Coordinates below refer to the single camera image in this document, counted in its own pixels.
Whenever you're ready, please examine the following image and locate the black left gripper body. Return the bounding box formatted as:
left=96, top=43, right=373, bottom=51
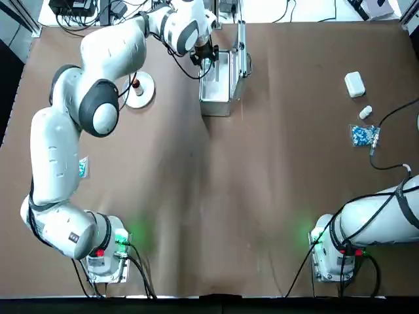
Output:
left=195, top=44, right=213, bottom=61

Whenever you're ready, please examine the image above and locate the silver aluminium medical kit case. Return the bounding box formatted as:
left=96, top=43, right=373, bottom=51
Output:
left=198, top=20, right=253, bottom=117

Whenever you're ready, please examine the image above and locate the gray rimmed round plate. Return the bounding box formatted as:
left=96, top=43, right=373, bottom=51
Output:
left=122, top=71, right=156, bottom=109

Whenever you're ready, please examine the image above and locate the black power adapter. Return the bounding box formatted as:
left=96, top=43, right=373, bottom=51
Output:
left=109, top=1, right=128, bottom=18

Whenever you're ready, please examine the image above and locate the black electronics box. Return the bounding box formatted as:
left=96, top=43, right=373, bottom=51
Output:
left=48, top=0, right=99, bottom=16

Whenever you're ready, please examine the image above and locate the white plastic box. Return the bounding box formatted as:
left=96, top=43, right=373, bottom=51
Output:
left=344, top=71, right=366, bottom=98

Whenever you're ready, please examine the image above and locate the blue white capsule bag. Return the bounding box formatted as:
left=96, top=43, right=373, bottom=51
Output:
left=78, top=156, right=90, bottom=179
left=350, top=124, right=383, bottom=148

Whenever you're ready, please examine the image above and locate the purple grey box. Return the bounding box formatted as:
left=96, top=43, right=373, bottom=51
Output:
left=358, top=0, right=393, bottom=20

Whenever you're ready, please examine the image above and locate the black left arm connector cable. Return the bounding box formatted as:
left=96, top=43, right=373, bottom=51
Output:
left=117, top=73, right=138, bottom=111

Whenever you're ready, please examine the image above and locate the black arm connector cable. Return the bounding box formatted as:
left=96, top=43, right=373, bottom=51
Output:
left=371, top=99, right=419, bottom=170
left=117, top=73, right=138, bottom=111

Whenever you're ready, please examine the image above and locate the aluminium frame rail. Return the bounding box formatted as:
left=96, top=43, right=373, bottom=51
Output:
left=401, top=0, right=419, bottom=33
left=19, top=0, right=43, bottom=37

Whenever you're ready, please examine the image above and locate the black right arm connector cable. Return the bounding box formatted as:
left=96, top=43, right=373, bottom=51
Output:
left=371, top=99, right=419, bottom=170

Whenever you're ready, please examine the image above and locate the black left base cable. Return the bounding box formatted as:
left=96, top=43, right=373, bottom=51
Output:
left=70, top=241, right=158, bottom=299

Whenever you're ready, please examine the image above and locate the black base cable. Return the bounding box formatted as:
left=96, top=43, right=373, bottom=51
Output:
left=284, top=243, right=382, bottom=298
left=70, top=241, right=158, bottom=299

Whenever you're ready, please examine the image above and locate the black right base cable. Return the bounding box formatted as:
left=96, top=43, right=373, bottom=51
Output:
left=284, top=243, right=382, bottom=298

